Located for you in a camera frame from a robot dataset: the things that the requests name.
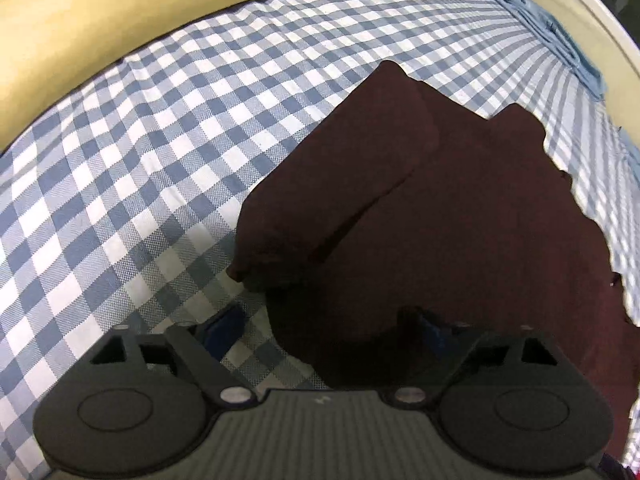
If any blue checkered bed sheet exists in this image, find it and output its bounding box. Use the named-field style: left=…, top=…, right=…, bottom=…
left=0, top=0, right=640, bottom=480

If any blue star curtain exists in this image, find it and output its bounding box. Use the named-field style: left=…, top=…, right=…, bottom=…
left=457, top=0, right=606, bottom=98

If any maroon printed sweatshirt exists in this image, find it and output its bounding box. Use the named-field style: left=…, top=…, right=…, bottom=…
left=226, top=60, right=640, bottom=461

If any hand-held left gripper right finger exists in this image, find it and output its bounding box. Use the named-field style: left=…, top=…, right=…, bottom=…
left=382, top=307, right=571, bottom=406

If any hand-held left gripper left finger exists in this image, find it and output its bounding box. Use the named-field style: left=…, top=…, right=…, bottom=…
left=90, top=305, right=258, bottom=406

